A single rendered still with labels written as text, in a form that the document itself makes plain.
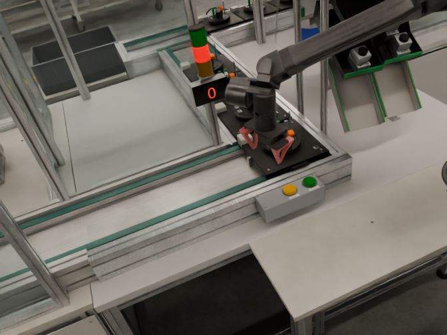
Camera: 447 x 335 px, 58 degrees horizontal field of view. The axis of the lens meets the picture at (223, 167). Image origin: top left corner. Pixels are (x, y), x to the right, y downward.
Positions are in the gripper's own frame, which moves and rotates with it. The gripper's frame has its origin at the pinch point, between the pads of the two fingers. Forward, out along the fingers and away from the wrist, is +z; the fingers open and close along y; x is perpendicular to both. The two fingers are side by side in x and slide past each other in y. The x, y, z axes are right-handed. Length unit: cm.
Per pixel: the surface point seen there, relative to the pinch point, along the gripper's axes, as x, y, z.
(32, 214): 55, 57, 23
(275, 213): 0.5, -3.1, 21.7
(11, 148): 45, 125, 36
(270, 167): -11.0, 9.5, 18.2
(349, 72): -41.9, 3.2, -5.6
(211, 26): -85, 127, 22
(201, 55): -6.5, 32.6, -17.0
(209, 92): -6.7, 31.8, -4.5
